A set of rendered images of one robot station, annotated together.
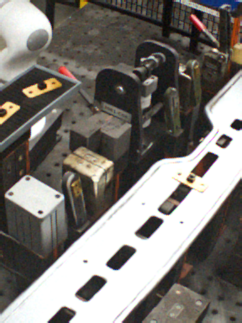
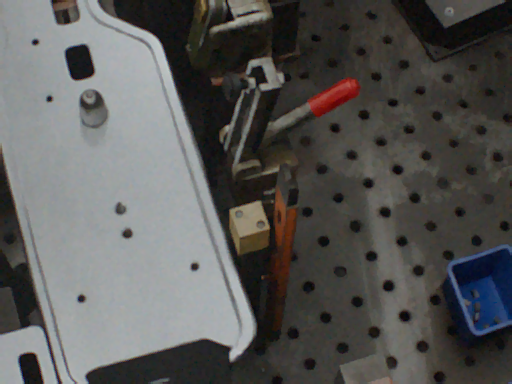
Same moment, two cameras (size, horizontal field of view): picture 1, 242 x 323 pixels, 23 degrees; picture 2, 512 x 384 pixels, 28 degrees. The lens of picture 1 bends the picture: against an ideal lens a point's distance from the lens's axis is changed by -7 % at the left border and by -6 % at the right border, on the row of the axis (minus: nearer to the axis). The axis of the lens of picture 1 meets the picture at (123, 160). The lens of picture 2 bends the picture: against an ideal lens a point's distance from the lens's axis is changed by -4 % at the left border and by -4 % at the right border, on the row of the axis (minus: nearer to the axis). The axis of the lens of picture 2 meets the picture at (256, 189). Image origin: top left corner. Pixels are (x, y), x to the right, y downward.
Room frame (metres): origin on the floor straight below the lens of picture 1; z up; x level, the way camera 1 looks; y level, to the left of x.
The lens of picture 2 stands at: (1.83, -0.64, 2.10)
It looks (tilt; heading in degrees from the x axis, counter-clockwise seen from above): 66 degrees down; 130
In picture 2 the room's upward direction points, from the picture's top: 3 degrees clockwise
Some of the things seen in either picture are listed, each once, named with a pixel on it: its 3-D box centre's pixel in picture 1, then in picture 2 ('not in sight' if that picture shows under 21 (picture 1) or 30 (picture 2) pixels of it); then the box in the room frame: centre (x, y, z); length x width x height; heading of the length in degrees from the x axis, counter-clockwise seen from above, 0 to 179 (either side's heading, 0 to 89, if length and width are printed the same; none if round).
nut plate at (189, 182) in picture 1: (191, 178); not in sight; (1.02, -0.15, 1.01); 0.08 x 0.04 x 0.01; 60
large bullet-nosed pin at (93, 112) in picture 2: not in sight; (92, 107); (1.31, -0.32, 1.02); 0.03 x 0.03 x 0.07
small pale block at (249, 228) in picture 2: (231, 95); (247, 277); (1.55, -0.31, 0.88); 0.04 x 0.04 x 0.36; 60
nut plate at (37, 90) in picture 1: (42, 86); not in sight; (1.08, 0.19, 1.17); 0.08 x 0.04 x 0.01; 132
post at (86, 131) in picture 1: (81, 195); not in sight; (1.04, 0.08, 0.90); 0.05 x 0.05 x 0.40; 60
